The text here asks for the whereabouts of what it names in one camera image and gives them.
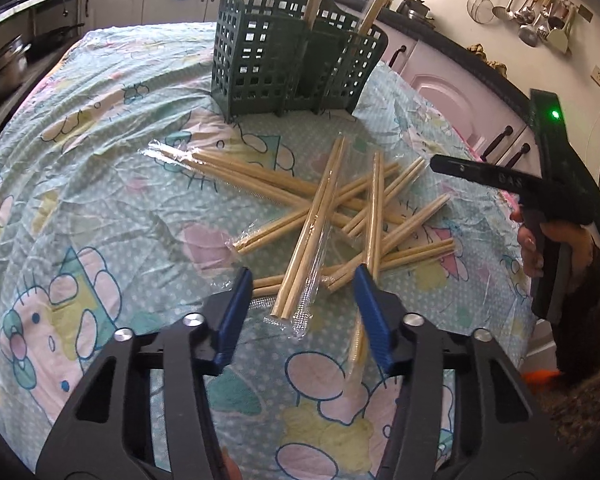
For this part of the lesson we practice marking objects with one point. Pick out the row of hanging kitchen utensils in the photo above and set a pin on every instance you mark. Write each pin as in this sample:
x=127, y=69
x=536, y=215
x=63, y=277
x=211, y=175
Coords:
x=530, y=15

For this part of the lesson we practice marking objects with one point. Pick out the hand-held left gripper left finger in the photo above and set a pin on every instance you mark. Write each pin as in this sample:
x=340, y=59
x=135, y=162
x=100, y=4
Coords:
x=232, y=320

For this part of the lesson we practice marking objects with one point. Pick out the ginger root piece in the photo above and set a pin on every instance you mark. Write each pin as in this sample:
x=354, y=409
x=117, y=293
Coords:
x=497, y=66
x=477, y=50

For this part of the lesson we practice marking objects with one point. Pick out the green plastic utensil holder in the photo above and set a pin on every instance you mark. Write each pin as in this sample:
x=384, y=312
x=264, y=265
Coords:
x=260, y=60

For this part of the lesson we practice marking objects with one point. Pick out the steel cooking pot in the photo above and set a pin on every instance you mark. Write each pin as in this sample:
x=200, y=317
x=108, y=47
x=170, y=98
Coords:
x=5, y=65

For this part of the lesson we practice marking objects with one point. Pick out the stone kitchen shelf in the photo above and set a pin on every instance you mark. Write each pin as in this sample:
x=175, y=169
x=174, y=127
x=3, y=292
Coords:
x=30, y=7

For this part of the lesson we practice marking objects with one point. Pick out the pile of chopsticks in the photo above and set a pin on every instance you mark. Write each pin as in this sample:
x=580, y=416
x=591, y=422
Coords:
x=310, y=240

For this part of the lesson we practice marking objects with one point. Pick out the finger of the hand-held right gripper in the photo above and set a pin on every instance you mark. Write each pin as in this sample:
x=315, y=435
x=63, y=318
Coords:
x=485, y=176

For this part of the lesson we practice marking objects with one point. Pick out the black wok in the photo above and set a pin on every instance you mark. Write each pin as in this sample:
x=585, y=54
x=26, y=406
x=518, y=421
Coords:
x=55, y=35

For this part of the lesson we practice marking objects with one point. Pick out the cartoon printed tablecloth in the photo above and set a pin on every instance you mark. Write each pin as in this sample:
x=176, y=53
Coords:
x=130, y=220

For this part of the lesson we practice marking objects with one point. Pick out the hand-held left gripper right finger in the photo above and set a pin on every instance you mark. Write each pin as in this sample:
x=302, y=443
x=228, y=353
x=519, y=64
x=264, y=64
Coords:
x=375, y=312

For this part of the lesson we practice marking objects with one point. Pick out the person's right hand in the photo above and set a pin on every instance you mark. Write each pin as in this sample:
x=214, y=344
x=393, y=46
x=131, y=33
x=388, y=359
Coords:
x=577, y=245

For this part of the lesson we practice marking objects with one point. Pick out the person's right forearm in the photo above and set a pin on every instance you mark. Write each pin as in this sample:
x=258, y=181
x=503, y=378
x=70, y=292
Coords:
x=595, y=340

